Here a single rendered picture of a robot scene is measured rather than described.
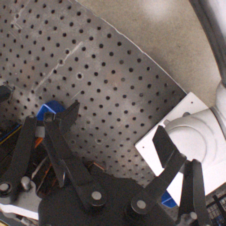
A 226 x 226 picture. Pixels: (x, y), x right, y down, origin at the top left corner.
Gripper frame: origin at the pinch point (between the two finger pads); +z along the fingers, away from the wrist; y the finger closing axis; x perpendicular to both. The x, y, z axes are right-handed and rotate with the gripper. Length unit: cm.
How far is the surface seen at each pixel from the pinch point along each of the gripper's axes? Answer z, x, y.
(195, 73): 107, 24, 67
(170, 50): 106, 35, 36
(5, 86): 36, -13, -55
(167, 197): 33, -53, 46
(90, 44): 36.3, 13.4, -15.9
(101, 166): 39, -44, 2
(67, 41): 36.2, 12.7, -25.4
